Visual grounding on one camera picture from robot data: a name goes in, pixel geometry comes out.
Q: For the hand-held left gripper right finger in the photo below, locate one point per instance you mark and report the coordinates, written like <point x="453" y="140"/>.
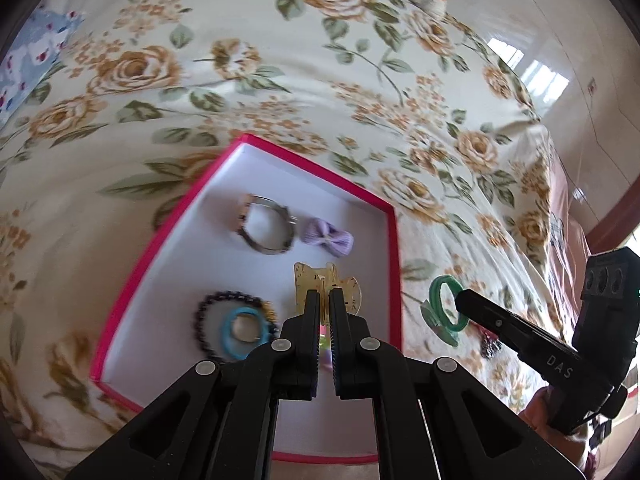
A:
<point x="345" y="332"/>

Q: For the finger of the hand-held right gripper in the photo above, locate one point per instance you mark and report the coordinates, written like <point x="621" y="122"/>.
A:
<point x="500" y="321"/>

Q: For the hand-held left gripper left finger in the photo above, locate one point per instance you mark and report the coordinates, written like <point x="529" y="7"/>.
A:
<point x="302" y="332"/>

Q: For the gold hair clip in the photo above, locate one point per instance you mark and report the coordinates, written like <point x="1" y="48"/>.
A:
<point x="312" y="280"/>

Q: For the silver bangle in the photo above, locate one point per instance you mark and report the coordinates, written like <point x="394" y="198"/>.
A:
<point x="265" y="250"/>

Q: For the purple fabric bow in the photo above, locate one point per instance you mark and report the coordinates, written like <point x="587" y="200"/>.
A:
<point x="327" y="237"/>

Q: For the pink-edged white tray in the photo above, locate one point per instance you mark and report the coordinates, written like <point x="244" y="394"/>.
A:
<point x="200" y="260"/>

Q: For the person's right hand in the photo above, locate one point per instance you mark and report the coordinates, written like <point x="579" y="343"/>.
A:
<point x="537" y="410"/>

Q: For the pink heart print quilt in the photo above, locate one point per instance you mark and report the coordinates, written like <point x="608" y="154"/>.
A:
<point x="565" y="220"/>

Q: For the brown wooden furniture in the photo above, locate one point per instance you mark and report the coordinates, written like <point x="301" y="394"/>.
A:
<point x="615" y="215"/>

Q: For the floral fleece blanket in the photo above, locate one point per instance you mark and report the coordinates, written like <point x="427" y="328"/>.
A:
<point x="250" y="85"/>

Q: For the blue bear print cloth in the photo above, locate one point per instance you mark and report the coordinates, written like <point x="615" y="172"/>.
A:
<point x="27" y="70"/>

